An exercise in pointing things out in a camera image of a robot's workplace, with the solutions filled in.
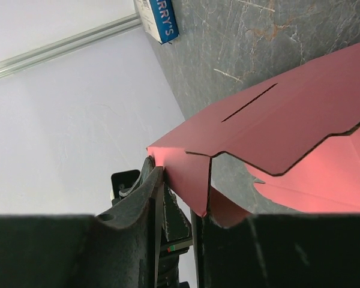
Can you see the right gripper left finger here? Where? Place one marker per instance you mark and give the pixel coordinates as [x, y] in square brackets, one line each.
[118, 248]

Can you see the pink paper box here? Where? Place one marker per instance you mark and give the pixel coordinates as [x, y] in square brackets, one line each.
[298, 133]

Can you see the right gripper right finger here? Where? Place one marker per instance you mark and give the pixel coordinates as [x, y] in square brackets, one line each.
[279, 250]

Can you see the blue razor box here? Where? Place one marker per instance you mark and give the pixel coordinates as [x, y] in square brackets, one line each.
[158, 19]

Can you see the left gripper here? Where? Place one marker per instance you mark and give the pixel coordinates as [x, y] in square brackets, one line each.
[176, 235]

